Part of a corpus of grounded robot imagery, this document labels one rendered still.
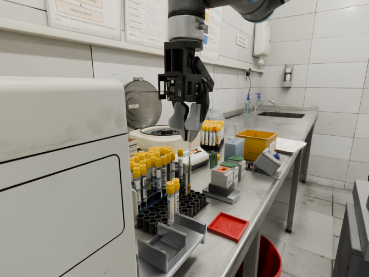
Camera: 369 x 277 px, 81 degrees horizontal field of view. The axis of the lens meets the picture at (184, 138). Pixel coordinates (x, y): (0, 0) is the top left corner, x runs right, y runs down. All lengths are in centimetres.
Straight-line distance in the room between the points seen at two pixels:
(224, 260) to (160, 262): 13
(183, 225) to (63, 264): 27
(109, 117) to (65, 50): 73
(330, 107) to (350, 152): 54
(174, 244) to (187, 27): 39
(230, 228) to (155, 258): 20
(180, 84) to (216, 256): 32
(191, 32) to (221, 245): 41
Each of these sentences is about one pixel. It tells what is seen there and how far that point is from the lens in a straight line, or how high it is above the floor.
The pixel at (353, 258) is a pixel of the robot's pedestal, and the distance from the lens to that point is 57.
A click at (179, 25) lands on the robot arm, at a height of 128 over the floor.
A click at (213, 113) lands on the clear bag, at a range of 148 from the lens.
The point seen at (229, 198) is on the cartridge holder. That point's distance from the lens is 59.
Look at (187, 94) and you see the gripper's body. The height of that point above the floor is 115.
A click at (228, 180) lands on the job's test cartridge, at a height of 93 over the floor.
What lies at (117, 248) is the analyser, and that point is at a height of 103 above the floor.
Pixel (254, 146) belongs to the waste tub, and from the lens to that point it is 88.
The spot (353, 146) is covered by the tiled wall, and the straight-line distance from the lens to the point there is 300.
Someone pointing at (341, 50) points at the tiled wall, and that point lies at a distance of 293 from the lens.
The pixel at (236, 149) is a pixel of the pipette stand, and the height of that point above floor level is 96.
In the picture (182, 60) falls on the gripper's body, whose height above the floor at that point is 122.
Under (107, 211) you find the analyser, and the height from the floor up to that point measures 107.
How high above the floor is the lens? 117
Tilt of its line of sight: 14 degrees down
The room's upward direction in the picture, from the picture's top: straight up
